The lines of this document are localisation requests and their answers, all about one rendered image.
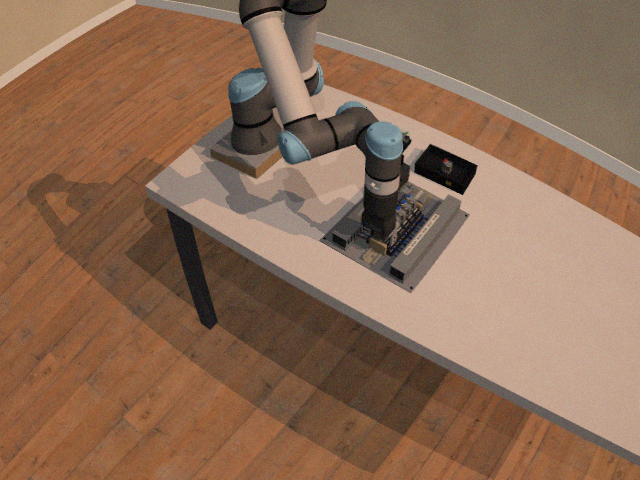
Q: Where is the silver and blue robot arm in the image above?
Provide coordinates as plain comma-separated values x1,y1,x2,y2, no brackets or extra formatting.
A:
228,0,403,182

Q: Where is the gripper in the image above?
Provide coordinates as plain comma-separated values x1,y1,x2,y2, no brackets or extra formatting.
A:
361,154,410,246

